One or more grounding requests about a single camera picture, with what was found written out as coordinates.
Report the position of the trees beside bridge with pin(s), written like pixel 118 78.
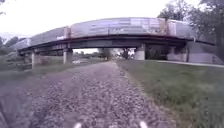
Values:
pixel 205 18

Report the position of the railway bridge with concrete piers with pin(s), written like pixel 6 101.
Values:
pixel 110 42

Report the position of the grey gravel path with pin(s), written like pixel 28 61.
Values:
pixel 96 96

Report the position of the freight train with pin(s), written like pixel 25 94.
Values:
pixel 110 28

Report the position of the grass strip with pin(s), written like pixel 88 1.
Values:
pixel 30 71

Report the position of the trees beyond bridge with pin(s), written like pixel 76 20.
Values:
pixel 106 53

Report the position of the robot's own part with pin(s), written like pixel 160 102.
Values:
pixel 143 125
pixel 77 125

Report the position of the grass field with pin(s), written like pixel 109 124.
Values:
pixel 186 86

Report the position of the distant trees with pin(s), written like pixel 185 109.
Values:
pixel 8 46

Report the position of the pale paved path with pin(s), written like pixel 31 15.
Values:
pixel 196 63

